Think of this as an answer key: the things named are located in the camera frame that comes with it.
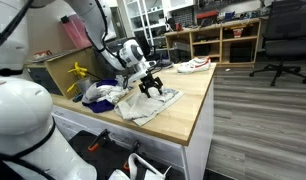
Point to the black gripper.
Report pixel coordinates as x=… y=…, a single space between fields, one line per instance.
x=151 y=81

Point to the printed snowman towel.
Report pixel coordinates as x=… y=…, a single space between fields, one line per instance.
x=146 y=106

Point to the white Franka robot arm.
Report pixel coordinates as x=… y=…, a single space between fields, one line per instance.
x=19 y=113

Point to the dark grey sneaker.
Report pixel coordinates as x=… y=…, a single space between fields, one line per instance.
x=164 y=64

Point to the white cloth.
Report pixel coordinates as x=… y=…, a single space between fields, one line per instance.
x=104 y=92

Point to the white and red sneaker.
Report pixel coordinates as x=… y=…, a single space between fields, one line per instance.
x=193 y=65

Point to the pile of blue white clothes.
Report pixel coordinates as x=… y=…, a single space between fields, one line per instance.
x=101 y=106

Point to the white drawer cabinet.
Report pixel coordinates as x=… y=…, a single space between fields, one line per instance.
x=166 y=153

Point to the metal cylinder can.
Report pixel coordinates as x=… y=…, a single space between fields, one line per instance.
x=83 y=85

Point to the orange and black clamp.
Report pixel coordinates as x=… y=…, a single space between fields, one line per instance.
x=131 y=156
x=98 y=141

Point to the white glass door cabinet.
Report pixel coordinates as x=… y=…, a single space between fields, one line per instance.
x=149 y=16

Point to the small yellow clamp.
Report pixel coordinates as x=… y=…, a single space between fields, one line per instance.
x=71 y=87

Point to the wooden shelf unit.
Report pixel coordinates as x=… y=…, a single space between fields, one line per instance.
x=223 y=40

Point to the red toolbox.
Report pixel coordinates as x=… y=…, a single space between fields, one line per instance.
x=207 y=17

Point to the brown cardboard box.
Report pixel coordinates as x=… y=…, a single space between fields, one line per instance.
x=61 y=71

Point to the red translucent plastic bin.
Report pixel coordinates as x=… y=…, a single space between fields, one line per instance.
x=76 y=31

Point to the red and white container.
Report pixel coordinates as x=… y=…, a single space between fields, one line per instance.
x=238 y=32

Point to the black office chair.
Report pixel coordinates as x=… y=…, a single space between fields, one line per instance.
x=286 y=40

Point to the white plastic bracket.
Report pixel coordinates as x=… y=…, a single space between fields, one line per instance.
x=139 y=170

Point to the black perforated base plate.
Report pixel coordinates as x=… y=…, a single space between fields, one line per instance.
x=106 y=160

